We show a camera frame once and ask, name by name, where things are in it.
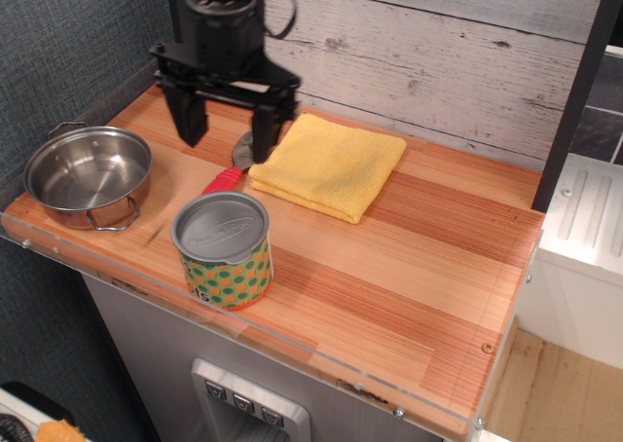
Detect green orange patterned can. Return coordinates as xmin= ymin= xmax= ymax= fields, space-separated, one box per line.
xmin=171 ymin=191 xmax=274 ymax=311

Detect white toy sink unit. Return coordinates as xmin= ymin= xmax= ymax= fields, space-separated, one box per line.
xmin=513 ymin=45 xmax=623 ymax=373

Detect orange black object corner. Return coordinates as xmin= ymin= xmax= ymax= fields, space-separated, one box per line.
xmin=0 ymin=381 xmax=89 ymax=442

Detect red handled metal spoon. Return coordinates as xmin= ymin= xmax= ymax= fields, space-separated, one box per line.
xmin=202 ymin=130 xmax=255 ymax=195

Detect dark shelf post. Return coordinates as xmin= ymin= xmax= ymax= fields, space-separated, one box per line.
xmin=168 ymin=0 xmax=186 ymax=43
xmin=531 ymin=0 xmax=622 ymax=213

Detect grey toy fridge cabinet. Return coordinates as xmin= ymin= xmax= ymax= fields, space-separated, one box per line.
xmin=80 ymin=272 xmax=439 ymax=442

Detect dark right shelf post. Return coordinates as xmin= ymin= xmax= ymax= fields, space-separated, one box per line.
xmin=531 ymin=0 xmax=622 ymax=213

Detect clear acrylic table edge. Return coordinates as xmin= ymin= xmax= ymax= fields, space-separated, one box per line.
xmin=1 ymin=209 xmax=482 ymax=441

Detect yellow folded cloth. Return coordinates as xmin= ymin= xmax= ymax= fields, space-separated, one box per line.
xmin=249 ymin=113 xmax=407 ymax=224

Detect dark left shelf post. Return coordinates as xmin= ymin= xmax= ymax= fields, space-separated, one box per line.
xmin=168 ymin=0 xmax=186 ymax=43

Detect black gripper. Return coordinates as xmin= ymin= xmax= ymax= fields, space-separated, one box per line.
xmin=151 ymin=0 xmax=300 ymax=164

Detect stainless steel pot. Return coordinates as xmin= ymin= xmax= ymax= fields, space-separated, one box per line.
xmin=23 ymin=121 xmax=153 ymax=232

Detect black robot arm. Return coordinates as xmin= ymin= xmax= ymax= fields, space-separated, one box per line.
xmin=150 ymin=0 xmax=301 ymax=163

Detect silver dispenser panel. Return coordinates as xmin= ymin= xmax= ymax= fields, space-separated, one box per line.
xmin=192 ymin=358 xmax=312 ymax=441

